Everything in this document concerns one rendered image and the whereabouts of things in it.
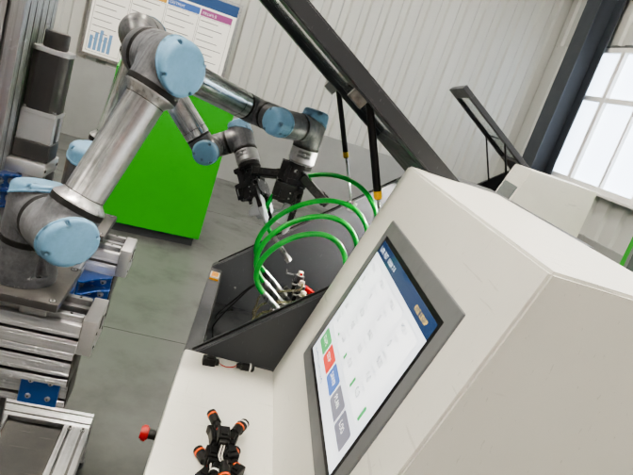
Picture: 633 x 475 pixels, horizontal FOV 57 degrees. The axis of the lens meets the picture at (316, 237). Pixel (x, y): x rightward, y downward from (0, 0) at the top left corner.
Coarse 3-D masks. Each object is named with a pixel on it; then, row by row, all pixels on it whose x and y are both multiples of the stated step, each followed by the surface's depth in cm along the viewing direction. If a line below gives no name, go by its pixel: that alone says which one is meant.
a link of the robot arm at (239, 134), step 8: (240, 120) 186; (232, 128) 186; (240, 128) 185; (248, 128) 186; (232, 136) 184; (240, 136) 184; (248, 136) 185; (232, 144) 185; (240, 144) 183; (248, 144) 183; (232, 152) 188
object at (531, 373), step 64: (448, 192) 102; (448, 256) 86; (512, 256) 70; (576, 256) 78; (320, 320) 127; (512, 320) 64; (576, 320) 64; (448, 384) 68; (512, 384) 65; (576, 384) 66; (384, 448) 74; (448, 448) 67; (512, 448) 68; (576, 448) 68
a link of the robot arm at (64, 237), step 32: (160, 32) 120; (128, 64) 124; (160, 64) 114; (192, 64) 119; (128, 96) 118; (160, 96) 118; (128, 128) 118; (96, 160) 117; (128, 160) 121; (64, 192) 116; (96, 192) 118; (32, 224) 116; (64, 224) 113; (96, 224) 120; (64, 256) 117
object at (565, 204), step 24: (456, 96) 517; (480, 120) 499; (504, 144) 460; (528, 168) 451; (504, 192) 442; (528, 192) 417; (552, 192) 415; (576, 192) 414; (552, 216) 419; (576, 216) 418
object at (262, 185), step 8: (248, 160) 182; (256, 160) 183; (240, 168) 183; (248, 168) 184; (240, 176) 184; (248, 176) 183; (256, 176) 182; (240, 184) 181; (248, 184) 180; (264, 184) 183; (240, 192) 182; (248, 192) 180; (264, 192) 181; (240, 200) 182; (248, 200) 183
